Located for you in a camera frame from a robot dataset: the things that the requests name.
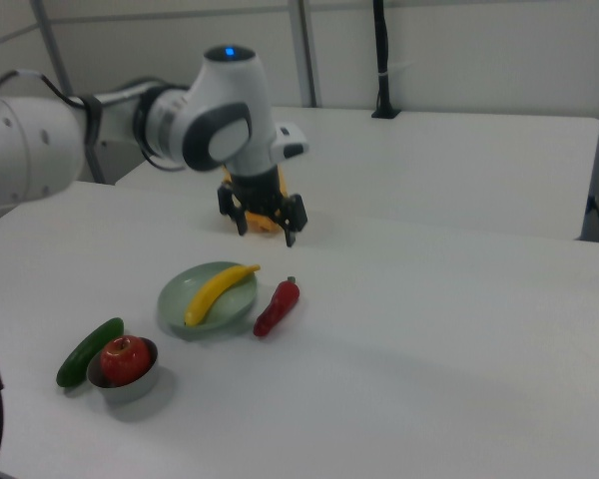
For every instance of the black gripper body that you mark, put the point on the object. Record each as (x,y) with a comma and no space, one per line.
(259,194)

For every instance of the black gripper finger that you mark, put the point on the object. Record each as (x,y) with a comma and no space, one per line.
(229,202)
(294,214)

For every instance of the red chili pepper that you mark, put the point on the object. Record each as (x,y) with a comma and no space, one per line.
(277,309)

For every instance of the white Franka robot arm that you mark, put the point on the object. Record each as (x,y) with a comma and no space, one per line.
(214,125)

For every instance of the green plastic plate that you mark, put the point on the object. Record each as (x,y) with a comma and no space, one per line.
(179,294)

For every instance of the orange plush toy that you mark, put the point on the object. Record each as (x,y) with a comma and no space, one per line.
(260,224)

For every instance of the yellow banana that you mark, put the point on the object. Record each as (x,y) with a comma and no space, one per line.
(214,292)

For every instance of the black pole with clamp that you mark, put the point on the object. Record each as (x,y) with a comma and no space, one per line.
(383,60)

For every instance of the red apple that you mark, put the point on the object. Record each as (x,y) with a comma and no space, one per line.
(125,359)

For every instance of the green cucumber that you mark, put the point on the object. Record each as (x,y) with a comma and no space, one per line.
(85,351)

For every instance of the small metal bowl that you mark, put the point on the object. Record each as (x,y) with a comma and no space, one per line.
(130,393)

